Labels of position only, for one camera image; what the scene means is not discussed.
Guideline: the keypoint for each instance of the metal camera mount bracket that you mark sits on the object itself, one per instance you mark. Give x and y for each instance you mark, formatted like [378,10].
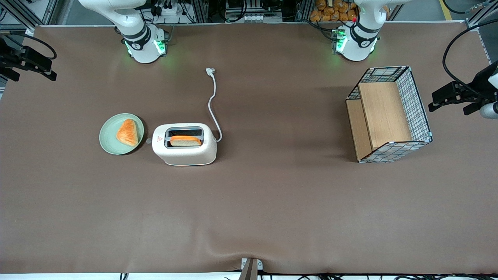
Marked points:
[251,270]

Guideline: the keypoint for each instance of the toast slice with orange crust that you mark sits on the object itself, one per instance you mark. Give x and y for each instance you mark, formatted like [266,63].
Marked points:
[184,142]

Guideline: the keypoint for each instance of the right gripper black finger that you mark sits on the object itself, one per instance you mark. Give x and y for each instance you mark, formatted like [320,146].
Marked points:
[37,62]
[8,74]

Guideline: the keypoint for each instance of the triangular orange pastry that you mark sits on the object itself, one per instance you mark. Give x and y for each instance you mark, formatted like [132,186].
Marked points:
[127,134]

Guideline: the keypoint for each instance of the aluminium frame profile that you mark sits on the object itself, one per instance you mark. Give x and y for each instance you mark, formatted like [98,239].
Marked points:
[23,11]
[480,13]

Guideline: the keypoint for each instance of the mint green round plate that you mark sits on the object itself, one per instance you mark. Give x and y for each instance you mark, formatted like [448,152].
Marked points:
[109,136]

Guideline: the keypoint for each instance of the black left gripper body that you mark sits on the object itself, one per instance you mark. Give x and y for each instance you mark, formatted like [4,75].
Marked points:
[474,92]

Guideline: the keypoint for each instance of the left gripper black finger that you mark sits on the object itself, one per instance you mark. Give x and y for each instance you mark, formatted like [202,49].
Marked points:
[472,107]
[443,97]

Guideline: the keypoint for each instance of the white two-slot toaster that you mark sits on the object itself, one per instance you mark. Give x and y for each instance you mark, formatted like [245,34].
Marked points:
[186,153]

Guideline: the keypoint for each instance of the orange bread rolls pile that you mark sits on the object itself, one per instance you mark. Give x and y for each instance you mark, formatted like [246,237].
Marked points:
[330,11]

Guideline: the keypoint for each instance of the white power strip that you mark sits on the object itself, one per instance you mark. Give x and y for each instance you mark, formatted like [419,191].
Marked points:
[171,9]

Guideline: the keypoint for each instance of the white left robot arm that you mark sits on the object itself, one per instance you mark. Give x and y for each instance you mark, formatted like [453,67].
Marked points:
[358,46]

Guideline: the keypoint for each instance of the grey socket strip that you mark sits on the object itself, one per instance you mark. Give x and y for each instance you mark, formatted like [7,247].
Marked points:
[260,17]

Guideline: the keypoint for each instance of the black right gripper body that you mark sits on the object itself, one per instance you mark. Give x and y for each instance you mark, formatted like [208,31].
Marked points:
[8,56]

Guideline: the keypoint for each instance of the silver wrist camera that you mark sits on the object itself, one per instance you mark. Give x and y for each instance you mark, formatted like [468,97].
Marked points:
[489,111]

